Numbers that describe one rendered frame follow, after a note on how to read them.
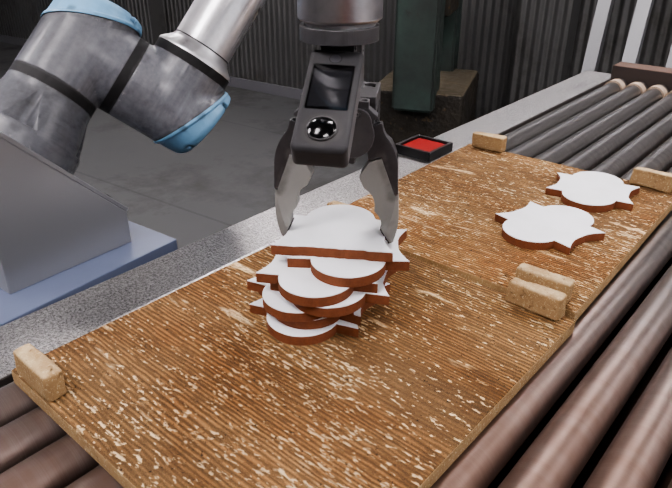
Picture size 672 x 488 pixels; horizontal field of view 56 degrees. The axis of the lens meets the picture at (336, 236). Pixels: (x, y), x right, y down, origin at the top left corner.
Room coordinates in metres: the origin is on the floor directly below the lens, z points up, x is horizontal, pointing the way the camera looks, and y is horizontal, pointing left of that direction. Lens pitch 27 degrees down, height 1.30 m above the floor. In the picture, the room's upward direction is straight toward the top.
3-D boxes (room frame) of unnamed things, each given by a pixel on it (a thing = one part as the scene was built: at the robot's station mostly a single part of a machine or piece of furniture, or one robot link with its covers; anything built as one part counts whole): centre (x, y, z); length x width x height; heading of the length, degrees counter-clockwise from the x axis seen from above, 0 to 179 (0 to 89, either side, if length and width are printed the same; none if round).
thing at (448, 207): (0.81, -0.24, 0.93); 0.41 x 0.35 x 0.02; 140
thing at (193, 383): (0.49, 0.03, 0.93); 0.41 x 0.35 x 0.02; 139
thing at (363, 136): (0.59, 0.00, 1.15); 0.09 x 0.08 x 0.12; 172
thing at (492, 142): (1.05, -0.26, 0.95); 0.06 x 0.02 x 0.03; 50
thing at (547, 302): (0.55, -0.20, 0.95); 0.06 x 0.02 x 0.03; 49
